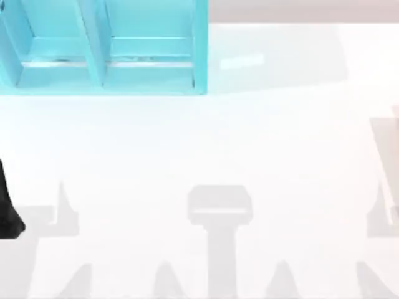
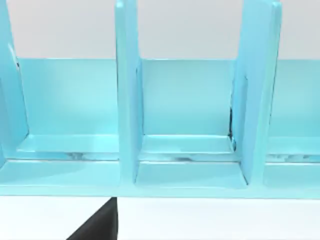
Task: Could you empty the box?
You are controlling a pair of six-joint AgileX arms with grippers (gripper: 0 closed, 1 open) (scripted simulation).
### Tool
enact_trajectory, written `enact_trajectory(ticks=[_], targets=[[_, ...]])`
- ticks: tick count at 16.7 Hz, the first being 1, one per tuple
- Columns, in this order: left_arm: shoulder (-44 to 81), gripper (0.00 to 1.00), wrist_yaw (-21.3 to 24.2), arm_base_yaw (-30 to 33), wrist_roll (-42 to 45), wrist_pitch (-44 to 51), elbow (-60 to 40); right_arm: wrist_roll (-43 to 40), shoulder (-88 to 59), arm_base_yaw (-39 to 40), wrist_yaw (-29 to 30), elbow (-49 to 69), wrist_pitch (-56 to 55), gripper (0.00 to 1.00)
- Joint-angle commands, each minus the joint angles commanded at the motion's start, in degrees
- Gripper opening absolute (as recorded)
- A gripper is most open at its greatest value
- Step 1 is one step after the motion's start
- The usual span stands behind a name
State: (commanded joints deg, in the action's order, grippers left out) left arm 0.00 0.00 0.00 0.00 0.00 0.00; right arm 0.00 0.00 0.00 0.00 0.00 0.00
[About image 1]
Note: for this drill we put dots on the light blue rack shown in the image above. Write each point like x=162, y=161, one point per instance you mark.
x=93, y=46

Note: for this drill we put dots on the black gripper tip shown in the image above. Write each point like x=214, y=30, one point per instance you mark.
x=7, y=215

